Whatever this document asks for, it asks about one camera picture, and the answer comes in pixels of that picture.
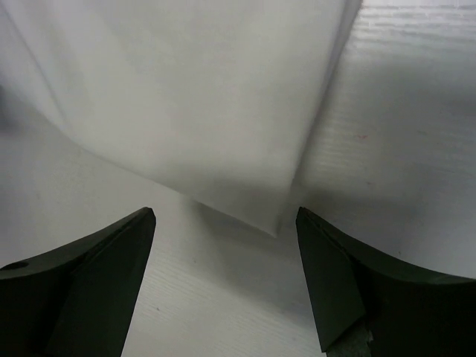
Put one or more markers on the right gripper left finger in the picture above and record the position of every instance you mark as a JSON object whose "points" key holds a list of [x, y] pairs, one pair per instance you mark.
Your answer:
{"points": [[78, 299]]}

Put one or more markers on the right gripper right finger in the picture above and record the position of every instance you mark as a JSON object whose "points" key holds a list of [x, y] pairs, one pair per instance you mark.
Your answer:
{"points": [[368, 303]]}

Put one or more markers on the white printed t shirt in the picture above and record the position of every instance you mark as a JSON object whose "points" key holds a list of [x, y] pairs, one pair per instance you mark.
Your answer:
{"points": [[213, 99]]}

